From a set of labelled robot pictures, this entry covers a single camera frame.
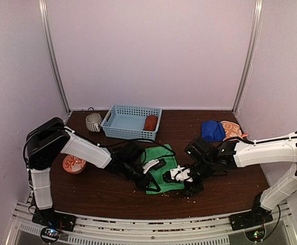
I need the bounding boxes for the striped ceramic cup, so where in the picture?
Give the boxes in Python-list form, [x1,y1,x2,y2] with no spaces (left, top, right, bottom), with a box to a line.
[85,113,103,132]

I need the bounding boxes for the left aluminium corner post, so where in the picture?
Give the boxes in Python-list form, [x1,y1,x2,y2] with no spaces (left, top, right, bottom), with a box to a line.
[38,0,71,114]

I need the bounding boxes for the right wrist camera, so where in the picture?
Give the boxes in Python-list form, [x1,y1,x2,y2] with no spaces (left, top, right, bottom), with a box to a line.
[162,165,193,183]

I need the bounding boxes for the aluminium front rail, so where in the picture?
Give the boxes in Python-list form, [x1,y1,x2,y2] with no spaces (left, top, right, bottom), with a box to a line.
[10,204,292,245]

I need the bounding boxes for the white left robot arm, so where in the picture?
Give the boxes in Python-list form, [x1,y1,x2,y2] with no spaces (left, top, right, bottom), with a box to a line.
[23,117,161,227]

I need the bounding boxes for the right aluminium corner post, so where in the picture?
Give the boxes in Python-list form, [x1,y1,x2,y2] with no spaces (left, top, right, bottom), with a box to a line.
[232,0,264,115]

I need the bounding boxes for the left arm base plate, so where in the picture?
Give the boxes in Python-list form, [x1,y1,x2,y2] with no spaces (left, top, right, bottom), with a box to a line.
[32,210,77,232]

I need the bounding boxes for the blue towel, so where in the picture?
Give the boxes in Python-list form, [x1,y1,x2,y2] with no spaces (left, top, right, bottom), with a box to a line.
[201,120,226,142]

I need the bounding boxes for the light blue perforated basket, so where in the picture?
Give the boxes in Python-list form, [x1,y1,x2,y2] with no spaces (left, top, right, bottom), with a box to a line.
[101,105,162,142]

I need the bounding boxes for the white cloth under green towel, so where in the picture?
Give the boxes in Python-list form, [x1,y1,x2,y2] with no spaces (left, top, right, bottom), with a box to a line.
[221,120,248,141]

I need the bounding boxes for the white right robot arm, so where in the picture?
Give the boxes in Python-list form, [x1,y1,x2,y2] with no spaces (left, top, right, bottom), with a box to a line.
[183,130,297,226]

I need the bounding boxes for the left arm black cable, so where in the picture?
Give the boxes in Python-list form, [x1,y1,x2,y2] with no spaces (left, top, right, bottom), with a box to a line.
[97,137,177,158]

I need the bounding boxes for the aluminium corner post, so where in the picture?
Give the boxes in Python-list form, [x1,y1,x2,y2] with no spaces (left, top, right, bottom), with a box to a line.
[38,0,71,114]
[232,0,264,115]

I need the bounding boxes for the orange patterned bowl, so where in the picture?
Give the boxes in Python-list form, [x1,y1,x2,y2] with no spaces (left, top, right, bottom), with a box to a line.
[62,155,87,175]

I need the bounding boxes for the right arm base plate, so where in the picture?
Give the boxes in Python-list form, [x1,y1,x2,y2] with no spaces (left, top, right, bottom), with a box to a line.
[229,210,273,231]

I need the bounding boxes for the green towel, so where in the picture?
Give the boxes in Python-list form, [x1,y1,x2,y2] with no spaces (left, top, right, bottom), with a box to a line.
[141,146,184,195]

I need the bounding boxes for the rust brown towel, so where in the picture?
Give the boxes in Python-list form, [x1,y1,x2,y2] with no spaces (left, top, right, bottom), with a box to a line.
[143,115,158,132]

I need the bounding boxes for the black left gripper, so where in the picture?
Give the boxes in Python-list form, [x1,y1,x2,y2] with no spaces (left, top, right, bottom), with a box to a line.
[122,160,161,192]

